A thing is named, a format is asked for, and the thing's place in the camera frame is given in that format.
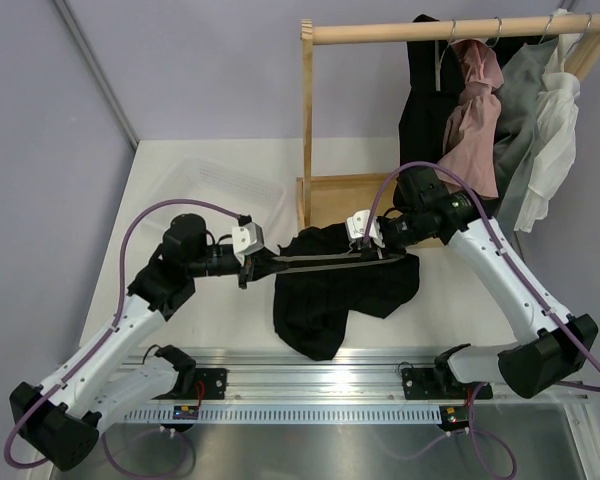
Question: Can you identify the metal skirt hanger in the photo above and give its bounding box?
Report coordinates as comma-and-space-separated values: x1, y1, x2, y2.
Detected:
272, 250, 405, 274

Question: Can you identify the black pleated skirt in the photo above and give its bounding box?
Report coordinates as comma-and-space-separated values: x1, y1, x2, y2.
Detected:
271, 222, 422, 362

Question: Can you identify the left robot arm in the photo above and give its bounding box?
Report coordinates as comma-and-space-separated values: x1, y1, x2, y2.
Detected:
3, 213, 289, 471

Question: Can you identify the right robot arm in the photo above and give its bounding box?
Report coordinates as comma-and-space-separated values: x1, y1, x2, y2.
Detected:
346, 162, 598, 399

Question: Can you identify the white plastic basket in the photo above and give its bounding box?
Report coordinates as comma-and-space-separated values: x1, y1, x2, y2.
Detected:
147, 154, 286, 230

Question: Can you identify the wooden clothes rack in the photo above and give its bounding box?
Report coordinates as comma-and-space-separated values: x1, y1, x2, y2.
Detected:
296, 12, 600, 229

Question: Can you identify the pink hanging garment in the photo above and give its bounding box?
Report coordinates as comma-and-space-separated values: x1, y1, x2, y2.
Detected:
439, 39, 504, 199

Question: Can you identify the black hanging garment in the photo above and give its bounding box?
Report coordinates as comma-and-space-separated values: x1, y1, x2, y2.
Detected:
392, 13, 464, 206

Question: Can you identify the white hanging garment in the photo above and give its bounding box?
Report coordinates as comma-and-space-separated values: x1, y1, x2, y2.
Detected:
514, 34, 581, 233

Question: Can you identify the grey hanging garment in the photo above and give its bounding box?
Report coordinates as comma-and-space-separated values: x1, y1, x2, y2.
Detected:
493, 36, 558, 230

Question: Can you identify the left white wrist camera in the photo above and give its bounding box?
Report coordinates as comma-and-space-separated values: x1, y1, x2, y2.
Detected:
231, 222, 265, 266

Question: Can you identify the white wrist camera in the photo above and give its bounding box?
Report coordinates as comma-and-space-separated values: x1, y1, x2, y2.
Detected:
231, 222, 265, 266
344, 210, 385, 251

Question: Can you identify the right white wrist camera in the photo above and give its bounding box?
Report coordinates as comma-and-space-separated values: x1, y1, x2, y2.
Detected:
344, 210, 385, 251

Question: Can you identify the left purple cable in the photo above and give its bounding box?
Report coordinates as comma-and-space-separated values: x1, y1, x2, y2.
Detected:
2, 198, 246, 476

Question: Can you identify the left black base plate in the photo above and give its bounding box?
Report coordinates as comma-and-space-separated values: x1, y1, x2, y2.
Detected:
155, 368, 228, 401

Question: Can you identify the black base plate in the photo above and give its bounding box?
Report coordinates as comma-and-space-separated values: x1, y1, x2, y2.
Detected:
155, 368, 228, 401
401, 367, 467, 400

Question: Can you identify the aluminium mounting rail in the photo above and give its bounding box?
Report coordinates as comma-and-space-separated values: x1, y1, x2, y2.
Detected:
47, 347, 591, 404

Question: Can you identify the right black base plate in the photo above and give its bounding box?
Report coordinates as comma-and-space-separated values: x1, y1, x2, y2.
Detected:
401, 367, 467, 400

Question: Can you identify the white slotted cable duct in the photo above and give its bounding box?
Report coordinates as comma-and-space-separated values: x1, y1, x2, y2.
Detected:
123, 405, 442, 425

